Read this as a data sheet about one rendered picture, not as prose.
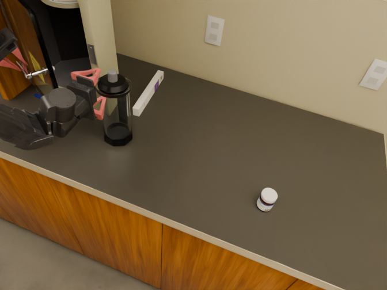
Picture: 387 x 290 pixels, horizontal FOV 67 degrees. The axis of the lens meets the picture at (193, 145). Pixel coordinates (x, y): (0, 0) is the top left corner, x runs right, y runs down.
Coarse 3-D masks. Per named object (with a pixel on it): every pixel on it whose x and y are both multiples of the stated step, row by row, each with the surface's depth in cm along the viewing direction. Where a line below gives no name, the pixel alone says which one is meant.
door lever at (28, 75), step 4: (16, 60) 87; (20, 60) 87; (20, 64) 86; (24, 64) 86; (20, 68) 86; (24, 68) 84; (24, 72) 84; (28, 72) 83; (32, 72) 84; (36, 72) 84; (40, 72) 85; (44, 72) 85; (28, 76) 83; (32, 76) 84
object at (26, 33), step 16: (16, 0) 74; (16, 16) 82; (32, 16) 71; (16, 32) 93; (32, 32) 76; (32, 48) 85; (32, 64) 96; (48, 64) 81; (32, 80) 109; (48, 80) 87
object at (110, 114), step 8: (128, 80) 92; (96, 88) 87; (128, 88) 89; (128, 96) 92; (112, 104) 90; (120, 104) 91; (128, 104) 94; (104, 112) 93; (112, 112) 92; (120, 112) 93; (128, 112) 96; (104, 120) 96; (112, 120) 94; (120, 120) 95; (128, 120) 98; (104, 128) 100; (112, 128) 97; (120, 128) 98; (128, 128) 101; (112, 136) 100; (120, 136) 100
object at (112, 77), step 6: (108, 72) 86; (114, 72) 86; (102, 78) 89; (108, 78) 87; (114, 78) 87; (120, 78) 90; (102, 84) 87; (108, 84) 87; (114, 84) 87; (120, 84) 88; (126, 84) 89; (108, 90) 86; (114, 90) 87; (120, 90) 87
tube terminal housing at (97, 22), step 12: (84, 0) 81; (96, 0) 84; (108, 0) 90; (84, 12) 84; (96, 12) 86; (108, 12) 92; (84, 24) 87; (96, 24) 88; (108, 24) 94; (96, 36) 90; (108, 36) 96; (96, 48) 92; (108, 48) 98; (96, 60) 95; (108, 60) 101; (96, 108) 112
